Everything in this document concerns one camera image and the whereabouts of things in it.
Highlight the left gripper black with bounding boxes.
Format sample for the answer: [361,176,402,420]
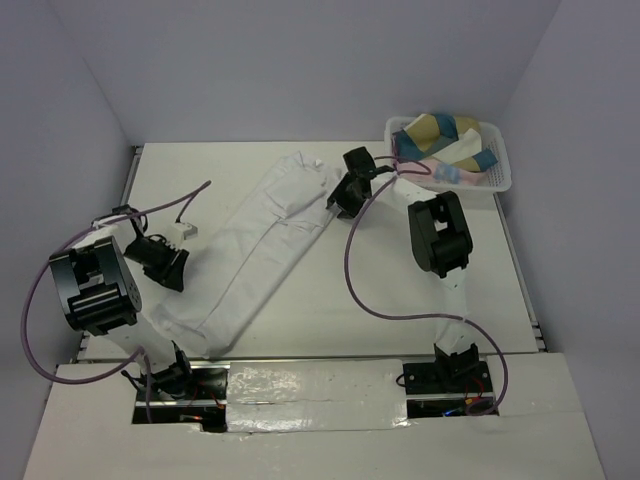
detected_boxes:
[123,237,190,292]

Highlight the white long sleeve shirt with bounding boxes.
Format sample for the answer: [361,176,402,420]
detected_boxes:
[148,152,343,357]

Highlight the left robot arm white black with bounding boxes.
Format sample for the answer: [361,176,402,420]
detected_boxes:
[49,204,196,399]

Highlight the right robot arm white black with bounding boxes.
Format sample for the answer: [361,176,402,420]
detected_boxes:
[327,147,479,391]

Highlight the pink shirt in basket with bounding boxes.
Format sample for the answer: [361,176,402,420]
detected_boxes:
[395,144,498,186]

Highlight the white plastic basket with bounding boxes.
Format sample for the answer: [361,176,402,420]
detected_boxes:
[384,114,512,195]

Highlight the colourful patchwork shirt in basket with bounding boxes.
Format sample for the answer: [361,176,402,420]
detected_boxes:
[391,114,489,156]

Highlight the silver foil tape panel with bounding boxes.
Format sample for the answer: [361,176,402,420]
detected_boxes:
[226,359,409,434]

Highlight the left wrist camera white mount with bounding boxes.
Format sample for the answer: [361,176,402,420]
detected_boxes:
[165,222,198,248]

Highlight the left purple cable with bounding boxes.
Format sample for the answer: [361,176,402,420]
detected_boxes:
[19,180,213,425]

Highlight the purple cable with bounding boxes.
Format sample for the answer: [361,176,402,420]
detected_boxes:
[19,180,213,425]
[344,154,512,417]

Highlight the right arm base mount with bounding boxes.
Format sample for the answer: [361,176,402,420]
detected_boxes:
[396,343,497,419]

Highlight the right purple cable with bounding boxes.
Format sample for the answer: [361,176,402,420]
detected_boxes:
[344,154,512,417]

